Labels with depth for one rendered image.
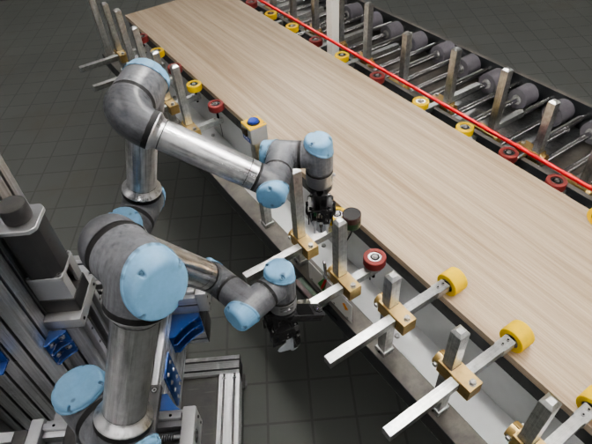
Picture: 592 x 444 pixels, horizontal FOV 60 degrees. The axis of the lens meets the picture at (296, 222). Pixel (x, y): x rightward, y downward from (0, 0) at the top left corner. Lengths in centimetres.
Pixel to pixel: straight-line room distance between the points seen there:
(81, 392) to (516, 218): 153
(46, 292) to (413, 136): 162
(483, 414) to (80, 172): 314
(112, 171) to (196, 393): 206
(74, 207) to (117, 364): 279
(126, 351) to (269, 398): 160
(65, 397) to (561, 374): 127
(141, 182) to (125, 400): 68
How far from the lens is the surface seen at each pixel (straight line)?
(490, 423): 184
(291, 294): 126
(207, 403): 231
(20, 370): 147
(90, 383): 121
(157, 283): 86
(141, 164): 147
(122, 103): 124
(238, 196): 235
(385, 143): 229
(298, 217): 184
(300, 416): 246
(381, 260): 177
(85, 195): 380
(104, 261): 89
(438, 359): 151
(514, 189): 214
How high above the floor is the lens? 224
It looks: 45 degrees down
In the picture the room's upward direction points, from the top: 5 degrees counter-clockwise
